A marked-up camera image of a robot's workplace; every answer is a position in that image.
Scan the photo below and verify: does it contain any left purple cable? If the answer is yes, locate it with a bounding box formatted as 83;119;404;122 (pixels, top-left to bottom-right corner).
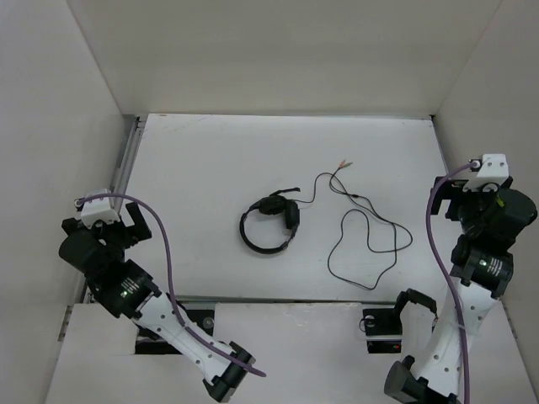
79;192;267;378

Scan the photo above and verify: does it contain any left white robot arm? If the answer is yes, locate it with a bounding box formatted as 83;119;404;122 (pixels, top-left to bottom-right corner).
58;203;254;402

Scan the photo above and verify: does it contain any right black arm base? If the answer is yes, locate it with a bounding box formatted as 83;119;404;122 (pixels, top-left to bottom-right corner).
359;307;403;354

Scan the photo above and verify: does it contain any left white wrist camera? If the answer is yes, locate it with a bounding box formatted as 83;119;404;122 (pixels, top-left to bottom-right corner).
74;189;120;229

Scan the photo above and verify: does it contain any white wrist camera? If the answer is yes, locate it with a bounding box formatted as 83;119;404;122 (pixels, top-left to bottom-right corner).
74;189;120;229
463;154;510;193

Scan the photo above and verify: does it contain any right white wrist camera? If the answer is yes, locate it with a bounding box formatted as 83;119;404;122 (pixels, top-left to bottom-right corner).
463;154;510;193

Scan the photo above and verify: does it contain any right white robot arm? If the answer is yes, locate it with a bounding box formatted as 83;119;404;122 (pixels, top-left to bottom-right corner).
384;177;538;403

